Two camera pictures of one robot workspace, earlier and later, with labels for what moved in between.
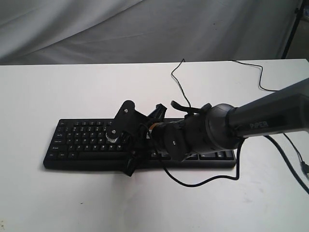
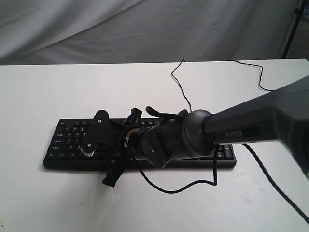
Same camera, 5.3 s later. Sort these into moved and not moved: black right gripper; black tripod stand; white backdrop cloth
Moved: black right gripper
Not moved: black tripod stand; white backdrop cloth
